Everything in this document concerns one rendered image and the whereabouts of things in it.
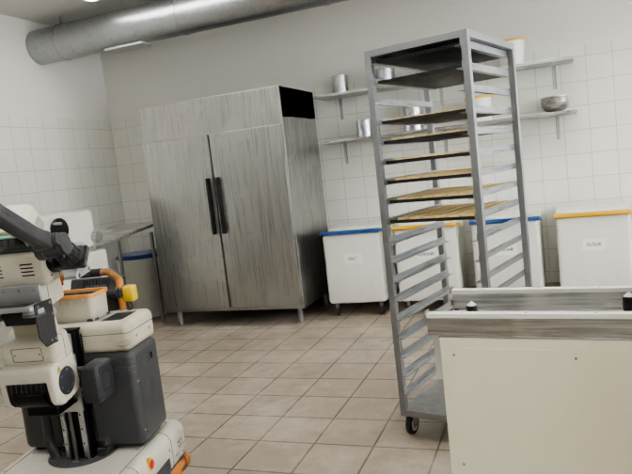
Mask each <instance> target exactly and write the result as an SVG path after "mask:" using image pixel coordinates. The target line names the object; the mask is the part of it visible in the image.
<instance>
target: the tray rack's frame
mask: <svg viewBox="0 0 632 474"><path fill-rule="evenodd" d="M469 36H470V41H474V42H477V43H480V44H483V45H487V46H490V47H494V48H497V49H500V50H503V51H507V58H508V71H509V83H510V95H511V107H512V119H513V142H514V154H515V166H516V178H517V190H518V202H519V214H520V227H521V238H522V250H523V262H524V275H525V286H526V287H533V286H532V273H531V261H530V249H529V226H528V214H527V202H526V189H525V177H524V165H523V152H522V140H521V128H520V116H519V103H518V91H517V79H516V66H515V54H514V44H513V43H510V42H508V41H505V40H502V39H497V38H494V37H491V36H488V35H485V34H483V33H480V32H477V31H474V30H471V29H469ZM458 42H460V30H456V31H452V32H448V33H444V34H439V35H435V36H431V37H427V38H423V39H415V40H411V41H408V42H403V43H399V44H395V45H390V46H387V47H383V48H378V49H374V50H370V56H371V57H373V58H376V59H385V58H390V57H393V56H398V55H406V54H411V53H415V52H419V51H423V50H428V49H433V48H436V47H441V46H445V45H450V44H454V43H458ZM424 100H425V102H431V101H432V92H431V90H424ZM427 130H428V134H434V133H435V126H434V125H427ZM429 151H430V154H431V153H436V143H435V142H429ZM430 161H431V170H432V171H434V170H438V163H437V159H433V160H430ZM439 186H440V184H439V180H433V188H436V187H439ZM436 231H437V239H438V238H441V237H443V236H445V235H444V227H442V228H439V229H436ZM438 251H439V255H441V254H444V253H446V246H445V244H443V245H440V246H439V247H438ZM446 269H448V266H447V261H442V262H440V272H442V271H444V270H446ZM441 282H442V289H443V288H445V287H446V286H448V285H449V277H446V278H444V279H442V280H441ZM449 301H450V294H449V293H448V294H447V295H445V296H443V302H444V305H445V304H447V303H448V302H449ZM407 417H412V418H413V425H414V428H416V427H417V426H418V425H419V420H418V418H419V419H431V420H438V421H445V422H447V413H446V403H445V393H444V383H443V379H436V380H435V381H434V382H432V383H431V384H430V385H429V386H428V387H426V388H425V389H424V390H423V391H421V393H420V394H419V395H418V396H417V397H415V398H414V399H413V400H412V401H411V402H409V403H408V409H407V410H406V417H405V419H406V418H407Z"/></svg>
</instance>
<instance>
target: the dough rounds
mask: <svg viewBox="0 0 632 474"><path fill-rule="evenodd" d="M509 201H510V200H503V201H501V202H497V201H490V202H488V203H486V202H484V203H483V204H484V209H485V210H486V209H489V208H492V207H495V206H498V205H500V204H503V203H506V202H509ZM457 216H475V204H474V203H465V204H463V203H459V204H453V205H450V204H446V205H442V206H437V207H434V208H432V209H429V210H424V211H421V212H419V213H412V214H409V215H405V216H403V217H399V218H398V220H404V219H421V218H439V217H457Z"/></svg>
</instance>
